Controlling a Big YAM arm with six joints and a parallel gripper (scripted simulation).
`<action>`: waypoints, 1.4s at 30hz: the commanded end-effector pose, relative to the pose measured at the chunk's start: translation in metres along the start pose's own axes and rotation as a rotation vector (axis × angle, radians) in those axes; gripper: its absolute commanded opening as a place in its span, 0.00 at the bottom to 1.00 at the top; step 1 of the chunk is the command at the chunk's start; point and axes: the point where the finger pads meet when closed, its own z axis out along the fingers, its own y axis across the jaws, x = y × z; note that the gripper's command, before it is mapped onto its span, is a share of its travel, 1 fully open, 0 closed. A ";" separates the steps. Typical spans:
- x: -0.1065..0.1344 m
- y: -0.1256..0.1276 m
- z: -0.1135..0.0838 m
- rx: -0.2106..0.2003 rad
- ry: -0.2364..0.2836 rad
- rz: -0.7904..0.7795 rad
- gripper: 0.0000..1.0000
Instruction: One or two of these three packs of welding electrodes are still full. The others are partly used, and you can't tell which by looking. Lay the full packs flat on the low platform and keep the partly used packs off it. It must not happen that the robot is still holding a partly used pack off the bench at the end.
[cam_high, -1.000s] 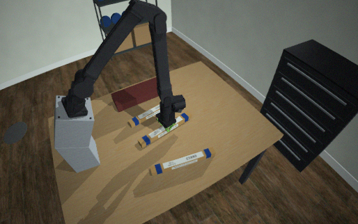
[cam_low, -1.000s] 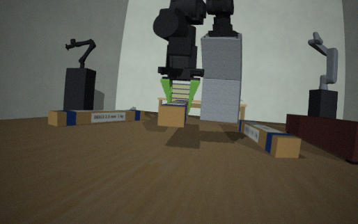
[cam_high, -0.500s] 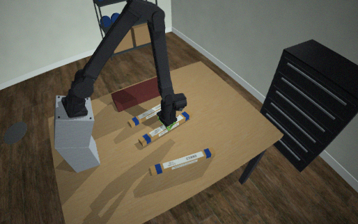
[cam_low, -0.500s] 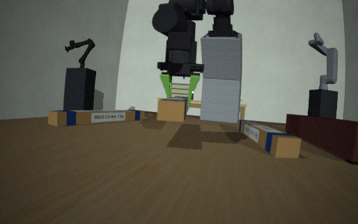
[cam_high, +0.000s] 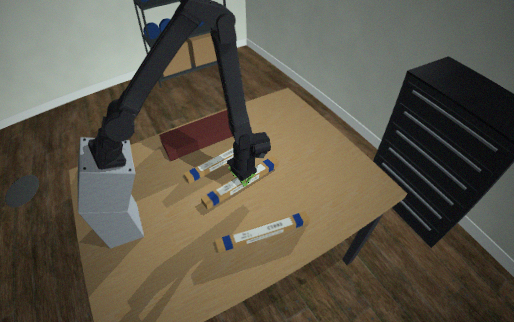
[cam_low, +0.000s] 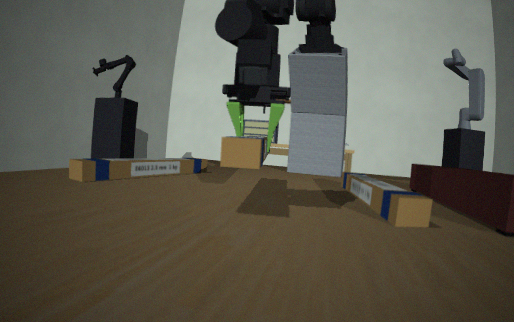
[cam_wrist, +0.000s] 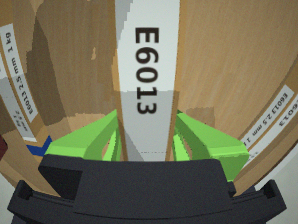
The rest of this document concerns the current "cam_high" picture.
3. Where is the long tan cardboard box with blue bands and white label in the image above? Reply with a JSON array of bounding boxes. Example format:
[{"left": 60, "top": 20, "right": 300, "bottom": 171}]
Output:
[{"left": 215, "top": 211, "right": 310, "bottom": 252}]

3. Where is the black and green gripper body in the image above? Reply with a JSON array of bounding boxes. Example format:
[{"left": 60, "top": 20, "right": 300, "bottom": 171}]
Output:
[{"left": 227, "top": 156, "right": 257, "bottom": 181}]

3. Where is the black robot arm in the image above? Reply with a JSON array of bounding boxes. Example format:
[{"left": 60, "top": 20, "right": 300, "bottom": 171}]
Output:
[{"left": 88, "top": 0, "right": 271, "bottom": 170}]

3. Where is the brown rectangular box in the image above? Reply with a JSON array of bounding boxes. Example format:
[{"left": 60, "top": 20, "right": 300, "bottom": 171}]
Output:
[{"left": 201, "top": 156, "right": 279, "bottom": 210}]

